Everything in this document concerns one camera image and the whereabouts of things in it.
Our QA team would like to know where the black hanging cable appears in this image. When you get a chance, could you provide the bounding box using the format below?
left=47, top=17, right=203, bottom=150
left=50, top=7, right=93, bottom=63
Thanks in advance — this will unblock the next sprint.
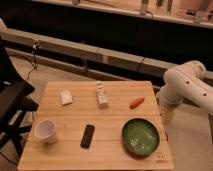
left=25, top=39, right=41, bottom=81

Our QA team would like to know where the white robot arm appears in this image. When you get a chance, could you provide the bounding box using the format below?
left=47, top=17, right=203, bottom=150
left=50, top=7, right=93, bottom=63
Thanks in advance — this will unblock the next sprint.
left=157, top=60, right=213, bottom=124

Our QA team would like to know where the black office chair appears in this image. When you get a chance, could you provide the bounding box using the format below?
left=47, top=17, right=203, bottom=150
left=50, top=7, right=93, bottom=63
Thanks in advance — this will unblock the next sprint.
left=0, top=37, right=38, bottom=156

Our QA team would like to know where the white spray bottle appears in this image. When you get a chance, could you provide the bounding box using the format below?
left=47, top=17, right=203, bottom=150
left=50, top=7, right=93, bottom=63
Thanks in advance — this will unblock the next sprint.
left=96, top=81, right=108, bottom=109

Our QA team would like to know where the orange red pepper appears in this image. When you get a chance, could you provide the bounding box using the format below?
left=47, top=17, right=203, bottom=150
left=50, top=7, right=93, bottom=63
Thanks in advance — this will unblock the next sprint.
left=129, top=97, right=145, bottom=109

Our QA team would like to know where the white paper cup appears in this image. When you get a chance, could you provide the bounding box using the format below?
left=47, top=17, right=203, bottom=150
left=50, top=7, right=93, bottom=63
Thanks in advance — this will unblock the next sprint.
left=34, top=120, right=57, bottom=144

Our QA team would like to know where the green ceramic bowl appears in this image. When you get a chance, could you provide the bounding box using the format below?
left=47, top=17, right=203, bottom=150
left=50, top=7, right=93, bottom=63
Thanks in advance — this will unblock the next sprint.
left=122, top=118, right=160, bottom=157

